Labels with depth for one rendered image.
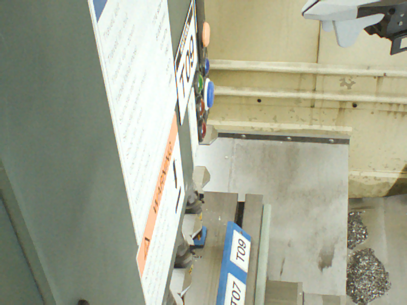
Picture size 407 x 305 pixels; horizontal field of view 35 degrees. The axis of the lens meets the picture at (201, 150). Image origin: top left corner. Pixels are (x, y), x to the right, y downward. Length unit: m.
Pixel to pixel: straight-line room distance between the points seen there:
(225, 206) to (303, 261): 0.26
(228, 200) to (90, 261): 1.19
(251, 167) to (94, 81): 1.39
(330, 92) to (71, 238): 1.35
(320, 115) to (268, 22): 0.31
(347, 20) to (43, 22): 0.51
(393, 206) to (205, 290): 0.69
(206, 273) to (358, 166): 0.61
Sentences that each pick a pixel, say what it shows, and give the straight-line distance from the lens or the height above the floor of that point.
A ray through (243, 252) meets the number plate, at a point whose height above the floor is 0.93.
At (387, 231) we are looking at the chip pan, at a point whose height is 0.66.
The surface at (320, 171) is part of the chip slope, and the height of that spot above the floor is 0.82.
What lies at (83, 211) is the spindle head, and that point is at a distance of 0.33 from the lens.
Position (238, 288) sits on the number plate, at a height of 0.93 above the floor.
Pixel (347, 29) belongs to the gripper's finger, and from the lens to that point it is 0.75.
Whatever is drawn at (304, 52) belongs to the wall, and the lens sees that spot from 1.57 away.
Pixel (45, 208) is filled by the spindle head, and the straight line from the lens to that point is 0.29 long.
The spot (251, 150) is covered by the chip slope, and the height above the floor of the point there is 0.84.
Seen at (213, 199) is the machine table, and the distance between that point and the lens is 1.53.
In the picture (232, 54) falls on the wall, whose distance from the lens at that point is 1.58.
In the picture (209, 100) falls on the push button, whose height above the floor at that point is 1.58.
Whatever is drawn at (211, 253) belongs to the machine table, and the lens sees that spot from 1.43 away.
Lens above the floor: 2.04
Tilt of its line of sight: 44 degrees down
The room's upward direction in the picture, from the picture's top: 5 degrees counter-clockwise
